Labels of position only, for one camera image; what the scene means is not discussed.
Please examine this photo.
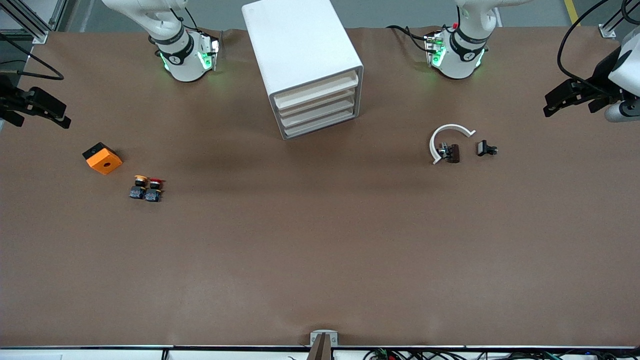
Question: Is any white drawer cabinet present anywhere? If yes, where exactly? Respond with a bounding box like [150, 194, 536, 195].
[241, 0, 364, 141]

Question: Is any dark brown small component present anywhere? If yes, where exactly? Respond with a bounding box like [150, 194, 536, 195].
[438, 143, 461, 164]

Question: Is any white curved plastic part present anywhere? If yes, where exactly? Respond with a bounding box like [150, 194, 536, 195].
[429, 123, 477, 166]

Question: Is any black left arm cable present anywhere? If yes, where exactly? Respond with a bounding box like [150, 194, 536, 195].
[557, 0, 640, 97]

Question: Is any aluminium frame profile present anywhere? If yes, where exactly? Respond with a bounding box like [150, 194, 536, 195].
[0, 0, 69, 45]
[599, 0, 640, 39]

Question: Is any orange button enclosure box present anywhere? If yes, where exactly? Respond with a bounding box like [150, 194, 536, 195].
[82, 142, 124, 176]

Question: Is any yellow push button switch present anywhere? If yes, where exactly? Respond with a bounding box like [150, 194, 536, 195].
[129, 174, 150, 200]

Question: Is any red push button switch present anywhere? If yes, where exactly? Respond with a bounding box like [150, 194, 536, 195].
[145, 177, 165, 203]

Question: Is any white table edge rail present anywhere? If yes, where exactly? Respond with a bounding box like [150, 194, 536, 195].
[0, 344, 640, 360]

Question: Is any bundle of coloured cables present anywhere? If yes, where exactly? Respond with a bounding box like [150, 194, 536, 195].
[364, 348, 640, 360]

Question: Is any grey metal mounting bracket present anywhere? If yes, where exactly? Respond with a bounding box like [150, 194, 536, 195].
[306, 329, 339, 360]

